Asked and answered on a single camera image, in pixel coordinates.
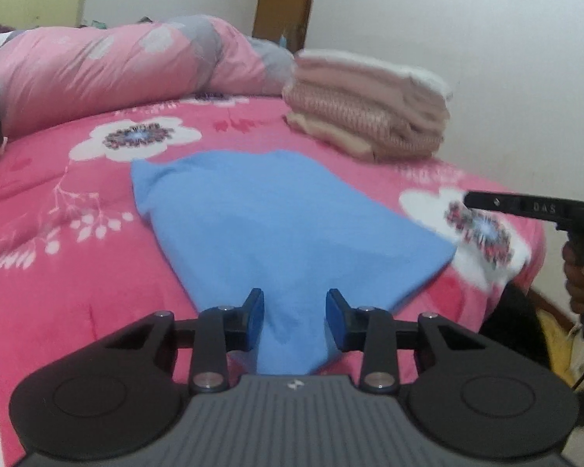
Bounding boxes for dark cloth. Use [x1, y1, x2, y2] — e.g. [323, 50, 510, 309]
[478, 281, 552, 367]

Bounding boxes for pink floral blanket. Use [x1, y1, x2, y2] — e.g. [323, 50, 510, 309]
[0, 92, 548, 467]

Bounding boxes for white folded cloth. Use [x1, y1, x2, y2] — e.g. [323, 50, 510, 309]
[294, 47, 454, 133]

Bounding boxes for wooden door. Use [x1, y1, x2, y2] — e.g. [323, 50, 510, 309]
[252, 0, 320, 53]

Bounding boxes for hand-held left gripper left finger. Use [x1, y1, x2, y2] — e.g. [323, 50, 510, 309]
[102, 288, 266, 396]

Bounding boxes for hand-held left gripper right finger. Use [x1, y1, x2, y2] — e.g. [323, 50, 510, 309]
[324, 288, 488, 395]

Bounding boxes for pink grey floral duvet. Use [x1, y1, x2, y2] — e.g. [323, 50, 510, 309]
[0, 14, 296, 138]

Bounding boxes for blue t-shirt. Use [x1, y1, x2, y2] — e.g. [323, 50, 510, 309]
[130, 149, 459, 376]

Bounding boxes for beige folded cloth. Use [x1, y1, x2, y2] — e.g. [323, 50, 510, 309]
[285, 112, 386, 165]

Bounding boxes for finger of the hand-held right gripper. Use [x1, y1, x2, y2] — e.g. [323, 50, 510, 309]
[461, 190, 520, 216]

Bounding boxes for person's right hand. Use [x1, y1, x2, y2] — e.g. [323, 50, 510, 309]
[562, 242, 584, 313]

